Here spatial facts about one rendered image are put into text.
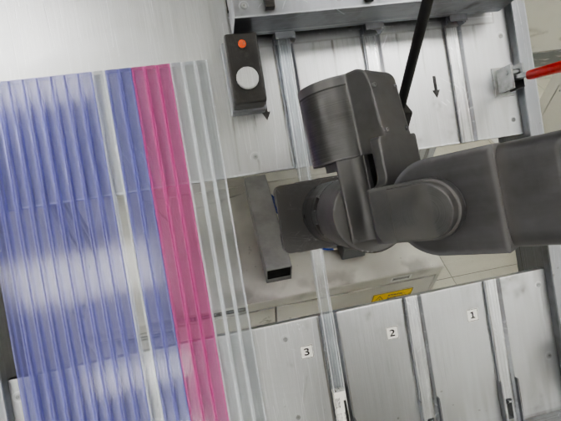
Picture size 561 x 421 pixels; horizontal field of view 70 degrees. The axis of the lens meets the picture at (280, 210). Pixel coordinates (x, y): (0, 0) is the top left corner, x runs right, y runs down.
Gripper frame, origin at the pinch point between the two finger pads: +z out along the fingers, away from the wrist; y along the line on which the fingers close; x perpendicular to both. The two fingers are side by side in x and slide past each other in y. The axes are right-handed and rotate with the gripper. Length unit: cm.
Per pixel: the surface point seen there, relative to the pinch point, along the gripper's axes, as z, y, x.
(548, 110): 78, -107, -18
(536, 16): 163, -188, -83
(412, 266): 29.5, -25.7, 15.5
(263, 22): -3.5, 2.6, -21.0
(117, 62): 1.1, 19.0, -20.1
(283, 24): -2.4, 0.2, -21.0
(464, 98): 1.0, -22.6, -10.9
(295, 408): 0.7, 5.5, 23.0
